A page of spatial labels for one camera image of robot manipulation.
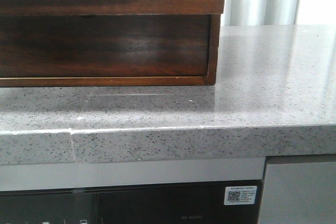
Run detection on dark wooden drawer cabinet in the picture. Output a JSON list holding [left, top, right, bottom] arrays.
[[0, 11, 223, 88]]

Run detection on black built-in oven appliance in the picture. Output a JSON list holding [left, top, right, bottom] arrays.
[[1, 180, 263, 223]]

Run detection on white QR code sticker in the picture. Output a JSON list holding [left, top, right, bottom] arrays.
[[224, 186, 257, 206]]

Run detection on grey cabinet door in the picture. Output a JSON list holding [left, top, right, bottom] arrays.
[[258, 155, 335, 223]]

